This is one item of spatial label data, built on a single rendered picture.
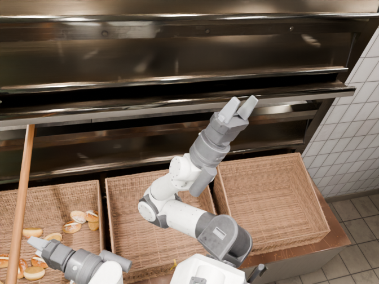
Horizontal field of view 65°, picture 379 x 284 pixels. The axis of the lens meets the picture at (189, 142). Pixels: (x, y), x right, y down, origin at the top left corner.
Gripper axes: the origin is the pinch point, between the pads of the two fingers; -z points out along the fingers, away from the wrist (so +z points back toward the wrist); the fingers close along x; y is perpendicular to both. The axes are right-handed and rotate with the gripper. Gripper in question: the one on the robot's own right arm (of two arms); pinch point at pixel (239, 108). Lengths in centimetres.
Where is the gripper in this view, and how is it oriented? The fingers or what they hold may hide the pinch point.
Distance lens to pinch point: 72.1
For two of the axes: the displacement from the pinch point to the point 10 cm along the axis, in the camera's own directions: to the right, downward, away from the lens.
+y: -6.0, -7.0, 3.8
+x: -6.5, 1.5, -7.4
